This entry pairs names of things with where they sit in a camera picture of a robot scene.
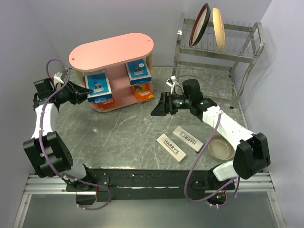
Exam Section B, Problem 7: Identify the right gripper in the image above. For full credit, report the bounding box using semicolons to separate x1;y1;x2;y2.
151;92;192;116

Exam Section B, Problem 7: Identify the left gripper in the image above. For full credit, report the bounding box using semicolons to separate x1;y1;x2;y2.
52;80;93;105

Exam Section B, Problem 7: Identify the orange Gillette box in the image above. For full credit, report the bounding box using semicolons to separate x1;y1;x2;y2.
95;98;115;111
131;83;154;102

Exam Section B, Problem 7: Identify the pink three-tier shelf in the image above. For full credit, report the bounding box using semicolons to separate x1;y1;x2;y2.
69;33;154;112

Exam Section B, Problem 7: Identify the blue Harry's razor box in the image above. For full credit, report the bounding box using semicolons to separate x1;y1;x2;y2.
125;59;152;85

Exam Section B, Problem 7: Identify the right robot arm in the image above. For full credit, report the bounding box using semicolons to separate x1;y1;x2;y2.
151;76;271;189

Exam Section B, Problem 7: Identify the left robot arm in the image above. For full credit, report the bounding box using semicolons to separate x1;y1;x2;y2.
23;78;95;191

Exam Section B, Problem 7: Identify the white Harry's box left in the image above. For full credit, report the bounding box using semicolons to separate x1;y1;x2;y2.
156;133;186;162

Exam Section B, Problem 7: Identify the white harry's box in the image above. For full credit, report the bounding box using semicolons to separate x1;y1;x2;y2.
156;133;186;162
173;126;204;153

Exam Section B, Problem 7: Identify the white Harry's box right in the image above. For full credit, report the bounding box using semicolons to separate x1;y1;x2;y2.
173;126;204;153

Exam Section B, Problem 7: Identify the beige bowl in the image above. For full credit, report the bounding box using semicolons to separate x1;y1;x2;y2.
208;133;236;162

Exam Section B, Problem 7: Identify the cream yellow plate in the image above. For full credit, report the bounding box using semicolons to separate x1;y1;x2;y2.
212;8;226;52

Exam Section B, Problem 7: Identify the dark red plate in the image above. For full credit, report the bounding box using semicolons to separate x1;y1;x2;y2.
189;3;211;47

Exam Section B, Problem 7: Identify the metal dish rack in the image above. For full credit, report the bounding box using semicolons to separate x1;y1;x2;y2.
172;13;266;108

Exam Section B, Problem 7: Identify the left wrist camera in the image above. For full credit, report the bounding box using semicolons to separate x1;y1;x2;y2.
53;71;68;85

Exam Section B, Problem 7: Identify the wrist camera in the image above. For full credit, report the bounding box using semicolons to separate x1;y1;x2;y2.
166;76;178;87
53;71;68;85

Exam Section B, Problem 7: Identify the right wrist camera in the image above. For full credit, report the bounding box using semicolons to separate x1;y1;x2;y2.
166;76;178;87

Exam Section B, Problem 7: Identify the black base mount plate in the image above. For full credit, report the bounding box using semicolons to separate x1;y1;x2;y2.
60;169;235;205

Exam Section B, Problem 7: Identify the aluminium rail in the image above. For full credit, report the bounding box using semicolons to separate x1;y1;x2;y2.
24;172;275;195

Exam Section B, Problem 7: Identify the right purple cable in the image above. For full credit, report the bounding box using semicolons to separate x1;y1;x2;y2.
174;75;240;208

